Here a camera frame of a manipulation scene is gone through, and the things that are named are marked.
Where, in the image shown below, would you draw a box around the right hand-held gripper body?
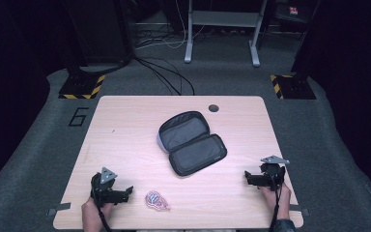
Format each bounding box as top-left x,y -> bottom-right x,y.
254,155 -> 291,191

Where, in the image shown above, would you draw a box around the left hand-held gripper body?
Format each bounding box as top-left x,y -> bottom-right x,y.
90,166 -> 128,208

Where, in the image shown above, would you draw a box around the person's left hand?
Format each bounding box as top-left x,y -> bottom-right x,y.
81,196 -> 114,232

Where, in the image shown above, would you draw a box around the small pink patterned packet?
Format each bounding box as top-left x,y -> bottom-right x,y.
144,189 -> 172,212

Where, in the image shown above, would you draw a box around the open black zip pouch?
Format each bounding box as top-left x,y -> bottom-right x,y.
157,110 -> 228,178

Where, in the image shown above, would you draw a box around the black stand base striped tape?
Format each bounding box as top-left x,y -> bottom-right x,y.
269,73 -> 317,101
58,73 -> 106,101

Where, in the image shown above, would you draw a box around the black cabinet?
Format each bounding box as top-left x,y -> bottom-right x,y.
61,0 -> 133,66

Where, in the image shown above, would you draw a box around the dark box red label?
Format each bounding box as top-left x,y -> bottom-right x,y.
273,0 -> 307,24

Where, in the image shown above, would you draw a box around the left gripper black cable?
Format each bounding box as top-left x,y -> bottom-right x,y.
98,206 -> 113,232

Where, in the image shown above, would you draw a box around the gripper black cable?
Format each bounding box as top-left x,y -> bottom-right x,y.
269,182 -> 284,232
98,206 -> 113,232

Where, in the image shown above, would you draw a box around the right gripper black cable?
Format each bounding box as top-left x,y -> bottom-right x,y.
269,182 -> 284,232

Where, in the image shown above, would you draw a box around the grey metal table bracket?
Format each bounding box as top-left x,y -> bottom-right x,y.
46,202 -> 72,218
289,204 -> 310,218

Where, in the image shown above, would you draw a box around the black floor cables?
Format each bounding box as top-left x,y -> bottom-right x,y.
132,56 -> 196,97

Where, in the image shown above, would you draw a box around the white floor cables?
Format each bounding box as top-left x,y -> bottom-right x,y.
134,0 -> 208,50

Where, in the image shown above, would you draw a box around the white metal desk frame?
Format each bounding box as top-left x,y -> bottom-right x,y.
184,0 -> 269,68

